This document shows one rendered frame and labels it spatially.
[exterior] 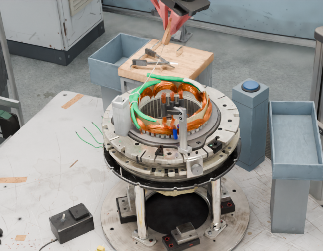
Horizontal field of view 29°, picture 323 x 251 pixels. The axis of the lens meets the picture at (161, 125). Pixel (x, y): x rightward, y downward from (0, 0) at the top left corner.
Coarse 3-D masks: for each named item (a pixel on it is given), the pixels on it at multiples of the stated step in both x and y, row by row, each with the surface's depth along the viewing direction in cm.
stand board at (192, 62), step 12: (144, 48) 179; (168, 48) 179; (192, 48) 178; (156, 60) 173; (168, 60) 173; (180, 60) 173; (192, 60) 173; (204, 60) 172; (120, 72) 171; (132, 72) 169; (144, 72) 169; (156, 72) 168; (168, 72) 168; (180, 72) 168; (192, 72) 167
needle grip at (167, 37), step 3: (171, 18) 131; (168, 24) 131; (168, 27) 131; (165, 30) 132; (168, 30) 132; (165, 33) 132; (168, 33) 132; (165, 36) 133; (168, 36) 133; (162, 39) 134; (165, 39) 133; (168, 39) 133; (162, 42) 134; (165, 42) 134; (168, 42) 134
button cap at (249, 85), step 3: (246, 81) 166; (249, 81) 166; (252, 81) 166; (255, 81) 166; (243, 84) 166; (246, 84) 165; (249, 84) 165; (252, 84) 165; (255, 84) 165; (243, 87) 165; (246, 87) 164; (249, 87) 164; (252, 87) 164; (255, 87) 164
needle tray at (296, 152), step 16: (272, 112) 156; (288, 112) 156; (304, 112) 155; (272, 128) 145; (288, 128) 152; (304, 128) 151; (272, 144) 140; (288, 144) 147; (304, 144) 146; (320, 144) 140; (272, 160) 138; (288, 160) 142; (304, 160) 142; (320, 160) 138; (272, 176) 137; (288, 176) 137; (304, 176) 136; (320, 176) 136; (272, 192) 157; (288, 192) 149; (304, 192) 148; (272, 208) 156; (288, 208) 152; (304, 208) 151; (272, 224) 156; (288, 224) 155; (304, 224) 155
